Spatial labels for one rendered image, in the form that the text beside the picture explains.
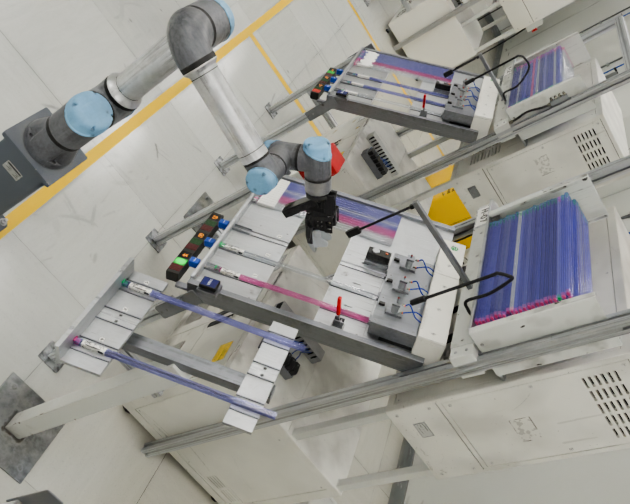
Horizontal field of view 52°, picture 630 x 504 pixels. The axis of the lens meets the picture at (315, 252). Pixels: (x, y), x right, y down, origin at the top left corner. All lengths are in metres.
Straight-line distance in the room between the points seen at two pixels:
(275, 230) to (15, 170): 0.80
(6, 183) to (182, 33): 0.76
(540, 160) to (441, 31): 3.39
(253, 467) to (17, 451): 0.78
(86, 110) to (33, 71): 1.10
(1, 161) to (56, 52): 1.10
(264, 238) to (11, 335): 0.91
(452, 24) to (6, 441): 5.10
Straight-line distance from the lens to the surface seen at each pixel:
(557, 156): 3.06
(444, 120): 3.08
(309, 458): 2.30
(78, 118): 1.85
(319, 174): 1.76
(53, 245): 2.60
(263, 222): 2.19
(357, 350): 1.85
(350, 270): 2.06
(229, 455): 2.45
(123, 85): 1.92
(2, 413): 2.33
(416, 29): 6.33
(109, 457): 2.52
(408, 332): 1.83
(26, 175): 2.03
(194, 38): 1.63
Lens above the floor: 2.05
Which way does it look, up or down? 33 degrees down
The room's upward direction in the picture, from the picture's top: 67 degrees clockwise
